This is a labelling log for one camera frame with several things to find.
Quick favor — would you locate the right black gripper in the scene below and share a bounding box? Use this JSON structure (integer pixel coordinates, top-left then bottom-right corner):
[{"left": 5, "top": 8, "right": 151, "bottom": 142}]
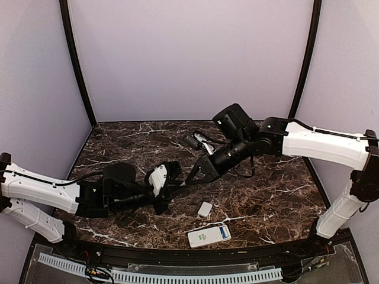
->
[{"left": 185, "top": 133, "right": 252, "bottom": 185}]

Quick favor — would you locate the right black frame post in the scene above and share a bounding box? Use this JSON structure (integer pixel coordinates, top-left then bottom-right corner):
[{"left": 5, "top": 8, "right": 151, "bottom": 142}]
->
[{"left": 288, "top": 0, "right": 322, "bottom": 118}]

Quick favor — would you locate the black frame post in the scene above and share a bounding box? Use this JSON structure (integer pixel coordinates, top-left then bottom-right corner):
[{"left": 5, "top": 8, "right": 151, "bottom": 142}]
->
[
  {"left": 288, "top": 0, "right": 322, "bottom": 118},
  {"left": 59, "top": 0, "right": 97, "bottom": 128}
]

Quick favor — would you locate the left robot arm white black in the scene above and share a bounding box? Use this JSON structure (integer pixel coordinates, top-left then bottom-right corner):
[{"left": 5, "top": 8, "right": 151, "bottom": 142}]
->
[{"left": 1, "top": 153, "right": 182, "bottom": 258}]

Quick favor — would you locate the white slotted cable duct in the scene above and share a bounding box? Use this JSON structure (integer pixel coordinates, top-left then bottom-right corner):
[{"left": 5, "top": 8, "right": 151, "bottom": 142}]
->
[{"left": 38, "top": 253, "right": 282, "bottom": 283}]

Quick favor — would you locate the white remote control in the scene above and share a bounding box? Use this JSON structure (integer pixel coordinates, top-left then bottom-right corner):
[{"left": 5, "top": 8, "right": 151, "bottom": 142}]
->
[{"left": 187, "top": 225, "right": 232, "bottom": 249}]

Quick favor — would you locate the black front rail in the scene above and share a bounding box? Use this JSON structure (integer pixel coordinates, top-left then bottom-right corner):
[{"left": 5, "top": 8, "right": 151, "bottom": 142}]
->
[{"left": 24, "top": 228, "right": 362, "bottom": 269}]

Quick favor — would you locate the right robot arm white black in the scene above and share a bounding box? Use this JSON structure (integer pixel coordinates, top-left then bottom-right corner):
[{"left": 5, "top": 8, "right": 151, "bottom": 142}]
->
[{"left": 185, "top": 104, "right": 378, "bottom": 257}]

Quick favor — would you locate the clear acrylic plate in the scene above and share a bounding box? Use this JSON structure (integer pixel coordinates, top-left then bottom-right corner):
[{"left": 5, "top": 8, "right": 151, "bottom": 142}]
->
[{"left": 126, "top": 262, "right": 259, "bottom": 276}]

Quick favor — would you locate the blue battery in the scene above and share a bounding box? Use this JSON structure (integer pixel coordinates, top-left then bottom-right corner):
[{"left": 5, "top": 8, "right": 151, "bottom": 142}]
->
[{"left": 219, "top": 225, "right": 232, "bottom": 240}]

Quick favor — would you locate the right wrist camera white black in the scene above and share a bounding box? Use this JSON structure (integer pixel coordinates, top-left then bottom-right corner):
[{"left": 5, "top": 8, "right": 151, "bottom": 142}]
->
[{"left": 182, "top": 130, "right": 226, "bottom": 155}]

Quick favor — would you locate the left black frame post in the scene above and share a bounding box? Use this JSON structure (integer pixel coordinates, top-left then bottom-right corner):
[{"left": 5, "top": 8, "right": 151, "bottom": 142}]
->
[{"left": 59, "top": 0, "right": 97, "bottom": 128}]

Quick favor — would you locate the white battery cover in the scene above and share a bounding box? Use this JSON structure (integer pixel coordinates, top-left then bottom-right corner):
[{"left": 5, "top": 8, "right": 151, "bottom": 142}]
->
[{"left": 197, "top": 202, "right": 213, "bottom": 217}]

